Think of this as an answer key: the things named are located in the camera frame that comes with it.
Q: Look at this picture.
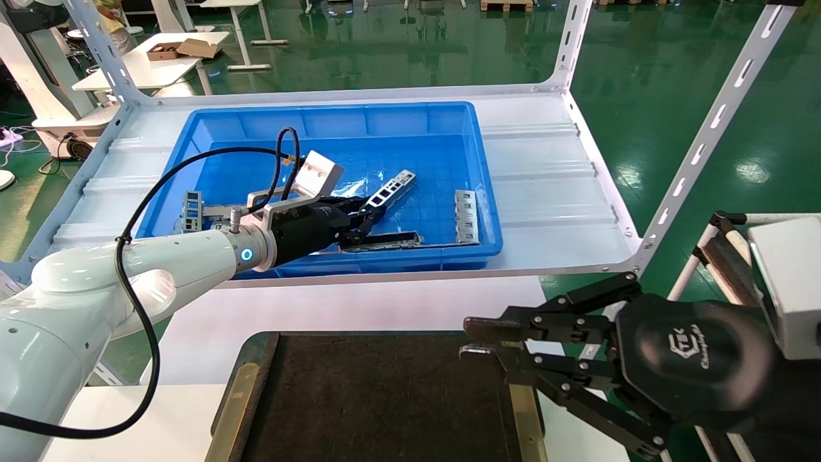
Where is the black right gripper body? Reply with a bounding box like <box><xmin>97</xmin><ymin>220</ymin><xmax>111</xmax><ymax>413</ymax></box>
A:
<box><xmin>616</xmin><ymin>294</ymin><xmax>778</xmax><ymax>432</ymax></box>

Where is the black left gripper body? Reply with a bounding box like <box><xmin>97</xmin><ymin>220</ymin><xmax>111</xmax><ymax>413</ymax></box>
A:
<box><xmin>269</xmin><ymin>199</ymin><xmax>351</xmax><ymax>267</ymax></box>

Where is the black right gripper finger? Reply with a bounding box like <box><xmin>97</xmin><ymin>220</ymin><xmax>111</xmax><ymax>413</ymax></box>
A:
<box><xmin>463</xmin><ymin>272</ymin><xmax>642</xmax><ymax>344</ymax></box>
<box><xmin>459</xmin><ymin>342</ymin><xmax>675</xmax><ymax>461</ymax></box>

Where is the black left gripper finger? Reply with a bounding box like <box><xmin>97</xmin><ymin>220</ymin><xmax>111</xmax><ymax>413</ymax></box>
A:
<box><xmin>329</xmin><ymin>196</ymin><xmax>380</xmax><ymax>219</ymax></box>
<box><xmin>339</xmin><ymin>216</ymin><xmax>380</xmax><ymax>248</ymax></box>

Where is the silver ladder-shaped metal part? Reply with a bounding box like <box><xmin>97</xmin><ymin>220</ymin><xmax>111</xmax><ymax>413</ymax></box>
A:
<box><xmin>360</xmin><ymin>169</ymin><xmax>416</xmax><ymax>212</ymax></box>

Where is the dark hollow metal part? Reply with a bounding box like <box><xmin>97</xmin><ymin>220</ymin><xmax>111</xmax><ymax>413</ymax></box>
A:
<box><xmin>339</xmin><ymin>231</ymin><xmax>425</xmax><ymax>252</ymax></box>

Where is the long silver metal part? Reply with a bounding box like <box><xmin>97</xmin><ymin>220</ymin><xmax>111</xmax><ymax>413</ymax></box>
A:
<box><xmin>204</xmin><ymin>204</ymin><xmax>257</xmax><ymax>222</ymax></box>

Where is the grey ladder-shaped metal part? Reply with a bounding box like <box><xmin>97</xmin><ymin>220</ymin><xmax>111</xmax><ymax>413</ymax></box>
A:
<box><xmin>182</xmin><ymin>191</ymin><xmax>205</xmax><ymax>233</ymax></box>

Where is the clear plastic film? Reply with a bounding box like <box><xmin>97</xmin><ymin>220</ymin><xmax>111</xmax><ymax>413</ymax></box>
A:
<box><xmin>332</xmin><ymin>172</ymin><xmax>387</xmax><ymax>201</ymax></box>

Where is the blue plastic bin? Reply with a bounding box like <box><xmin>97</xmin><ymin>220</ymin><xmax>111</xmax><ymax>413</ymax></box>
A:
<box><xmin>135</xmin><ymin>101</ymin><xmax>504</xmax><ymax>280</ymax></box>

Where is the white metal shelf rack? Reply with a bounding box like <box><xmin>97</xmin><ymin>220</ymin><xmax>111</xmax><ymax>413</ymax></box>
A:
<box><xmin>0</xmin><ymin>0</ymin><xmax>806</xmax><ymax>386</ymax></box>

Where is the black tray with brass edges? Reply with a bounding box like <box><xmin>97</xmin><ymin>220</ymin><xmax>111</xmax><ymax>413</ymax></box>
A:
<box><xmin>204</xmin><ymin>330</ymin><xmax>546</xmax><ymax>462</ymax></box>

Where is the white empty table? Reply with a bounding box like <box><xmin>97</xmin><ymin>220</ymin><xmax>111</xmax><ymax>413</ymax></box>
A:
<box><xmin>199</xmin><ymin>0</ymin><xmax>289</xmax><ymax>71</ymax></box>

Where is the flat brown cardboard piece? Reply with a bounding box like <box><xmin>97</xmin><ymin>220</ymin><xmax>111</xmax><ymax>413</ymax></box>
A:
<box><xmin>176</xmin><ymin>38</ymin><xmax>223</xmax><ymax>60</ymax></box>

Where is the open brown cardboard box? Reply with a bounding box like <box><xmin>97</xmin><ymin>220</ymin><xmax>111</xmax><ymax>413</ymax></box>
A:
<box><xmin>147</xmin><ymin>42</ymin><xmax>187</xmax><ymax>62</ymax></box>

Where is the white table with boxes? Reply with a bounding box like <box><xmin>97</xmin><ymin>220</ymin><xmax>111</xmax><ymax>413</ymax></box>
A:
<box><xmin>72</xmin><ymin>31</ymin><xmax>230</xmax><ymax>97</ymax></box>

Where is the person in yellow shirt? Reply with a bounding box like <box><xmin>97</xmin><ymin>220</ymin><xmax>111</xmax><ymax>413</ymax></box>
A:
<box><xmin>95</xmin><ymin>0</ymin><xmax>139</xmax><ymax>55</ymax></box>

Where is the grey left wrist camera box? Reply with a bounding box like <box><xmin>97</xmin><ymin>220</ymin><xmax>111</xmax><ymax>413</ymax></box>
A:
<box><xmin>292</xmin><ymin>150</ymin><xmax>345</xmax><ymax>201</ymax></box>

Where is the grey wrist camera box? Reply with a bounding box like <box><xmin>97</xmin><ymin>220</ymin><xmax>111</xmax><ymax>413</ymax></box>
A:
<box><xmin>747</xmin><ymin>216</ymin><xmax>821</xmax><ymax>361</ymax></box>
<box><xmin>292</xmin><ymin>150</ymin><xmax>345</xmax><ymax>201</ymax></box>

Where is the white tube frame cart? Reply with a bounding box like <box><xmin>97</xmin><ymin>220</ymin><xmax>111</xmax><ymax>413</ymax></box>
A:
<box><xmin>667</xmin><ymin>210</ymin><xmax>821</xmax><ymax>305</ymax></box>

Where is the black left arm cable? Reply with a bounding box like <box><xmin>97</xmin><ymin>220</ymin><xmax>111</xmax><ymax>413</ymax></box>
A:
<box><xmin>0</xmin><ymin>126</ymin><xmax>301</xmax><ymax>440</ymax></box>

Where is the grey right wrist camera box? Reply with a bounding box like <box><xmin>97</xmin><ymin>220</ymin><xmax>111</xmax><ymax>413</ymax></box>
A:
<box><xmin>747</xmin><ymin>216</ymin><xmax>821</xmax><ymax>361</ymax></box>

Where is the black floor cable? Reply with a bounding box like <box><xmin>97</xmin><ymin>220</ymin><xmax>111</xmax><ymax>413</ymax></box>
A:
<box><xmin>38</xmin><ymin>132</ymin><xmax>83</xmax><ymax>176</ymax></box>

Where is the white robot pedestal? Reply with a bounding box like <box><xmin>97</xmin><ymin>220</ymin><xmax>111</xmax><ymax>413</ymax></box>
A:
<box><xmin>0</xmin><ymin>0</ymin><xmax>123</xmax><ymax>158</ymax></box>

